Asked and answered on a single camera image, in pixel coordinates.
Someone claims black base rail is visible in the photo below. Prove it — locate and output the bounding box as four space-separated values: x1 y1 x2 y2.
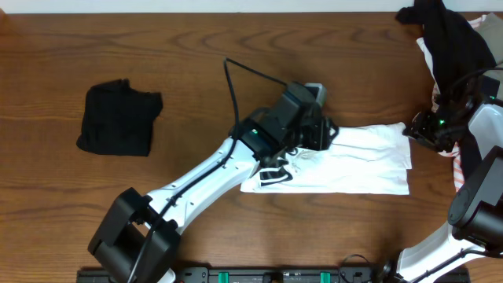
75 263 472 283

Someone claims dark navy garment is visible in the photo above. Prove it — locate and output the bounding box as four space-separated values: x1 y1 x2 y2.
395 1 496 179

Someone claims black folded garment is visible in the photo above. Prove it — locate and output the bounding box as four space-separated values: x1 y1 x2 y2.
76 79 163 156

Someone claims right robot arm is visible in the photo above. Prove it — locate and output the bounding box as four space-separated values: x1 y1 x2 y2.
380 97 502 282

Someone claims white shirt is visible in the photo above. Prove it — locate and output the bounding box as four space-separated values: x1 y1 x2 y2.
240 122 412 195

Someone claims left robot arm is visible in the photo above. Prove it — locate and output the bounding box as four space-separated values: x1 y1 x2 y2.
88 115 339 282

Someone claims grey garment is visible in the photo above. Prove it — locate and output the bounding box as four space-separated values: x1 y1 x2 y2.
475 12 503 99

